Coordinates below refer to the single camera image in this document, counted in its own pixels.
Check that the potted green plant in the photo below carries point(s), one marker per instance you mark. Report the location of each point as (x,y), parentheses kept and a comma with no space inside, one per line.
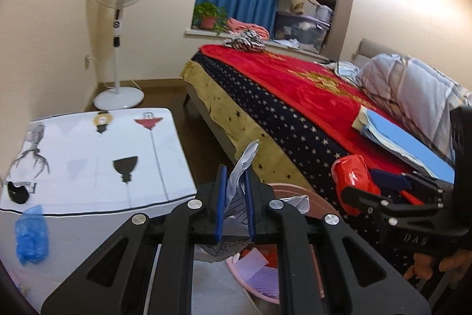
(208,16)

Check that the bed with red blanket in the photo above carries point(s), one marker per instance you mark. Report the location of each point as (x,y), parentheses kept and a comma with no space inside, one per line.
(300,113)

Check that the orange plastic bag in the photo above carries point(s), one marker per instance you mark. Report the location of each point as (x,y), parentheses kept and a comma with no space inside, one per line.
(270,252)

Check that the pink trash bin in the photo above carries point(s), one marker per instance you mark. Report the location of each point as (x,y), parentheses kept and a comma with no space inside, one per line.
(312,205)

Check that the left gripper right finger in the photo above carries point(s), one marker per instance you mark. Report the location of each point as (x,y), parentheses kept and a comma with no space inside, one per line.
(324,267)

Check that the grey storage box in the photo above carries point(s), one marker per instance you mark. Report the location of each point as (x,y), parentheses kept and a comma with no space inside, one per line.
(302,31)

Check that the purple foam fruit net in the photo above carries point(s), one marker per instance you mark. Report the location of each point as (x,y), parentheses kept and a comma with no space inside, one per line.
(257,278)

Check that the red plastic wrapper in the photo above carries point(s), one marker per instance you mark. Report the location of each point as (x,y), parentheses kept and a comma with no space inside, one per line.
(351,171)

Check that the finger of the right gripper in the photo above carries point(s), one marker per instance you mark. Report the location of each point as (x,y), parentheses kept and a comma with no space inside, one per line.
(356,202)
(386,180)

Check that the zebra striped cloth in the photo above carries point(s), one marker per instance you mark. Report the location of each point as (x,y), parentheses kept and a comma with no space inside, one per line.
(248,41)

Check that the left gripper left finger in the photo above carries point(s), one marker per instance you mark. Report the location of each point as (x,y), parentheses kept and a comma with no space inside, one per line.
(146,265)

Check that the silver foil wrapper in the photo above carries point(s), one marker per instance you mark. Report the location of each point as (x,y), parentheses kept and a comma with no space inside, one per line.
(240,209)

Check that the pink folded clothes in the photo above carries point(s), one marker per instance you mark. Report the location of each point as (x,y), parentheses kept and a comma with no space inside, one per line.
(237,27)

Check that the plaid quilt bundle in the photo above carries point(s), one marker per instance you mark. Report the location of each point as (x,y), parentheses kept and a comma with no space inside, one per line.
(414,93)

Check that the low table with grey cloth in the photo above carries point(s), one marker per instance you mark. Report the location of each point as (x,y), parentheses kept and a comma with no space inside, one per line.
(89,172)

